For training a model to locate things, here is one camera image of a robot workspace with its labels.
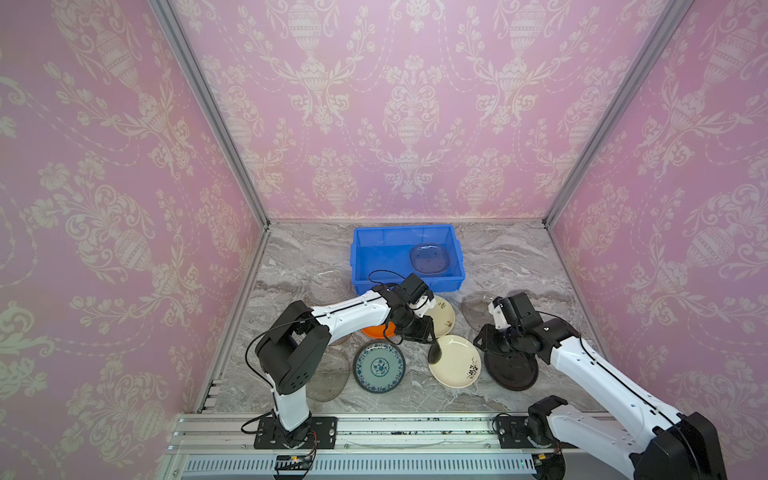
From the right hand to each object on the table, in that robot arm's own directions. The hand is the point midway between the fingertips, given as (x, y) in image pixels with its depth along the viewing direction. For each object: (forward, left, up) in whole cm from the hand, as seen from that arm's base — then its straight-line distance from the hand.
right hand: (479, 342), depth 82 cm
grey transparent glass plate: (+13, -4, -7) cm, 15 cm away
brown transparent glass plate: (+5, +37, -6) cm, 38 cm away
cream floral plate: (+12, +7, -7) cm, 16 cm away
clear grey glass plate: (-5, +42, -7) cm, 43 cm away
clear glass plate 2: (+25, +46, -6) cm, 52 cm away
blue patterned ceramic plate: (-3, +28, -7) cm, 29 cm away
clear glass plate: (+35, +9, -7) cm, 37 cm away
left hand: (0, +13, 0) cm, 13 cm away
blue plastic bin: (+37, +26, -6) cm, 45 cm away
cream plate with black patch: (-3, +5, -7) cm, 10 cm away
